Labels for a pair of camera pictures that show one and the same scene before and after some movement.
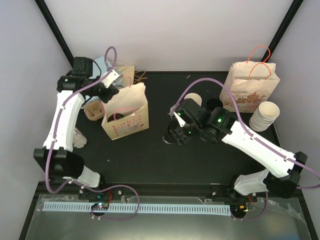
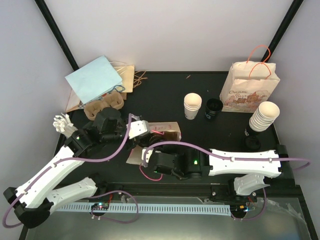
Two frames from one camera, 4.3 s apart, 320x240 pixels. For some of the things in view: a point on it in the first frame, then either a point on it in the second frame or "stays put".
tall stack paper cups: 267,112 stays put
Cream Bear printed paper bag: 251,84 stays put
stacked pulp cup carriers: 94,110 stays put
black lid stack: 213,103 stays put
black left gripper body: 105,98 → 136,141
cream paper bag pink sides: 126,112 → 168,132
